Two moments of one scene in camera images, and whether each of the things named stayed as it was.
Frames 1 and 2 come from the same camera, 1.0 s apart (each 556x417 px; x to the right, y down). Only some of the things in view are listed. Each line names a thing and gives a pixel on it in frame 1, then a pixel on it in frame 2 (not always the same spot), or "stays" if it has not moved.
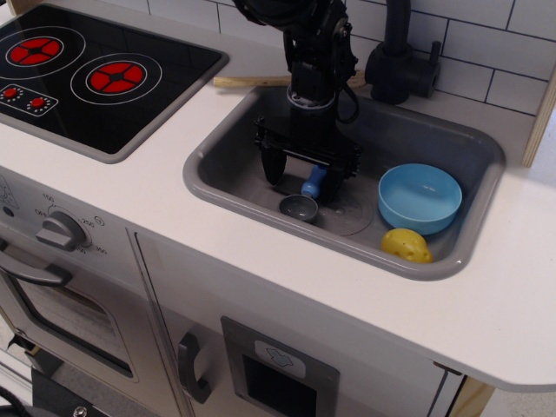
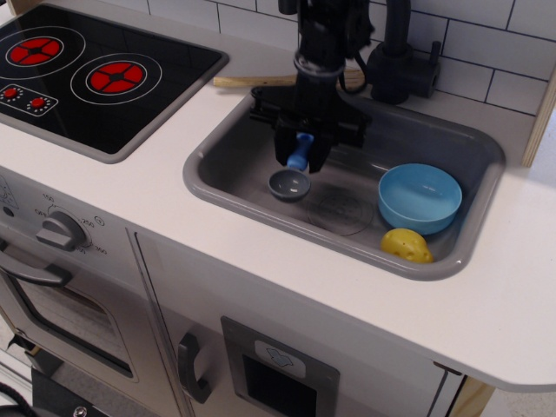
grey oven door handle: [47, 274] stays
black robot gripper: [314, 135] → [316, 106]
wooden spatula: [356, 78] stays
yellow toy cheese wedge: [407, 245] stays
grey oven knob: [62, 228] stays
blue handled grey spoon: [302, 207] → [293, 182]
